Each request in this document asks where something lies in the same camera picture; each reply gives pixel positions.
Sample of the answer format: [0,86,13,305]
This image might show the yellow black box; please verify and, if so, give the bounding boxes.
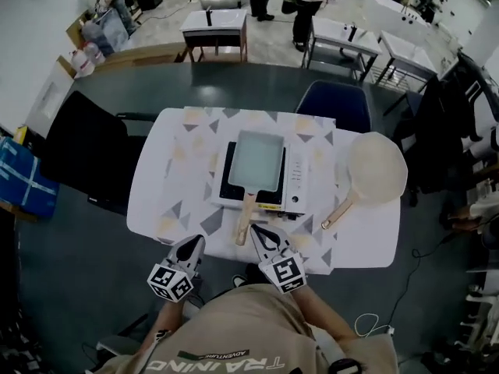
[14,125,40,147]

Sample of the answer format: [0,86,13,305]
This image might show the person's left forearm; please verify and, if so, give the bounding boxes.
[138,296,186,350]

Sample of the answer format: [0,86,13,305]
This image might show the grey chair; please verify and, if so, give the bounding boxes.
[95,312,150,355]

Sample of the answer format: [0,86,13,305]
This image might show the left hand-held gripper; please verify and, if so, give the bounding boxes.
[147,234,207,302]

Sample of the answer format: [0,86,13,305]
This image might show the round beige pan wooden handle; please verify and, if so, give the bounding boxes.
[320,131,409,230]

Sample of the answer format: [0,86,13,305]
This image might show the white plastic chair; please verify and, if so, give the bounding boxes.
[459,282,499,354]

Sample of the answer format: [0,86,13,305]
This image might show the white induction cooker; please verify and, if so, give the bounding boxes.
[210,140,309,220]

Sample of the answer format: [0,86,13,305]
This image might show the dark blue chair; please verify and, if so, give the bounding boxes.
[295,79,372,134]

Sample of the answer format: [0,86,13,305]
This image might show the wooden sink cabinet white top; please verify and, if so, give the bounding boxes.
[179,8,250,64]

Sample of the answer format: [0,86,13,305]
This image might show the person's beige printed t-shirt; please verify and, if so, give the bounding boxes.
[93,284,398,374]

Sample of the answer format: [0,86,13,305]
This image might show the black shoulder strap buckle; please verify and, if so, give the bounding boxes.
[330,358,364,374]

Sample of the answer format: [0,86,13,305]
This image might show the steel frame sink table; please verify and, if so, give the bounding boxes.
[302,16,384,86]

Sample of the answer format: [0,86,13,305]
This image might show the plastic covered cabinet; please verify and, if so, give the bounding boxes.
[81,8,130,56]

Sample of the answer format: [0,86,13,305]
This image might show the white panel board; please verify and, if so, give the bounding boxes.
[27,55,78,136]

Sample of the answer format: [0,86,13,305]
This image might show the large clear water bottle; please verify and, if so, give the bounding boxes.
[68,48,97,78]
[83,41,107,66]

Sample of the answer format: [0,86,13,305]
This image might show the black floor cable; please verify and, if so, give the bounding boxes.
[389,230,463,329]

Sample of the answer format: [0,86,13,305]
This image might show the blue wrapped package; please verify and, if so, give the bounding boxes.
[0,136,61,216]

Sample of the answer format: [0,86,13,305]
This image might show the person's right forearm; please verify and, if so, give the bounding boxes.
[290,284,359,342]

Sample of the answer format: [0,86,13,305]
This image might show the rectangular grey frying pan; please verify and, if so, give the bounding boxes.
[227,129,284,247]

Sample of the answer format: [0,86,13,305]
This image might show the long wooden board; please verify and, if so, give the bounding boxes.
[73,41,189,79]

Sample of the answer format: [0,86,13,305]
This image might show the black office chair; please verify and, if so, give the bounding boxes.
[40,90,157,217]

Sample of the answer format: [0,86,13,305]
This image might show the triangle patterned tablecloth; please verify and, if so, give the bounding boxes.
[155,106,337,276]

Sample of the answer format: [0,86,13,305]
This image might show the white floor cable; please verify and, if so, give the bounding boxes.
[354,312,395,338]

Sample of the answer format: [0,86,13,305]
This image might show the white oval table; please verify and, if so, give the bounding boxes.
[126,106,402,269]

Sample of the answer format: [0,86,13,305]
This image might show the white bathtub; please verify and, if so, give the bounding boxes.
[361,0,434,46]

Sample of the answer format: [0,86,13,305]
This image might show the black gaming chair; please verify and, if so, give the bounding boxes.
[391,51,488,208]

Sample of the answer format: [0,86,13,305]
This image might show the white steel frame table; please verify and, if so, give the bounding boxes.
[375,29,440,93]

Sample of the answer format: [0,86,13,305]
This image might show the white black massage chair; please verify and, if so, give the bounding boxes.
[440,51,499,155]

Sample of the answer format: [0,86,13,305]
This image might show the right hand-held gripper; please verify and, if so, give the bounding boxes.
[249,225,306,296]

